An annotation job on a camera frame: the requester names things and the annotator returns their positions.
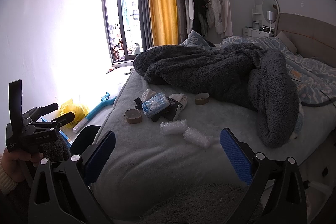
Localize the grey curtain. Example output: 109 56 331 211
138 0 153 50

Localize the dark grey fluffy blanket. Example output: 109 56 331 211
133 43 299 148

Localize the blue tissue pack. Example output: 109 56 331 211
142 92 170 118

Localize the blue plush toy stick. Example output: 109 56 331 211
73 92 117 133

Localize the bubble wrap roll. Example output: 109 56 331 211
159 120 188 135
183 127 214 149

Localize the brown tape roll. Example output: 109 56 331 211
195 93 210 105
123 109 142 124

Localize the person's left hand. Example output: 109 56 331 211
1 148 43 183

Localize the yellow plastic bag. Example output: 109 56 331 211
59 99 89 128

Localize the clothes rack with garments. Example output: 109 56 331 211
177 0 233 39

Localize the white rolled sock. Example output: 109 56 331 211
141 89 157 103

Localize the black trash bin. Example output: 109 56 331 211
70 125 101 156

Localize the round vanity mirror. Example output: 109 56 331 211
262 0 280 23

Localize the black cable on bed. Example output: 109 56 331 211
300 90 336 108

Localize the blue floral duvet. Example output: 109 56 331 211
182 31 335 107

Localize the balcony glass door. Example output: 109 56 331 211
102 0 143 63

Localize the beige pillow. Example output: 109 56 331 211
276 31 297 55

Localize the white dresser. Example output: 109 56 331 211
242 5 274 38

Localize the beige headboard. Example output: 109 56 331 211
275 12 336 67

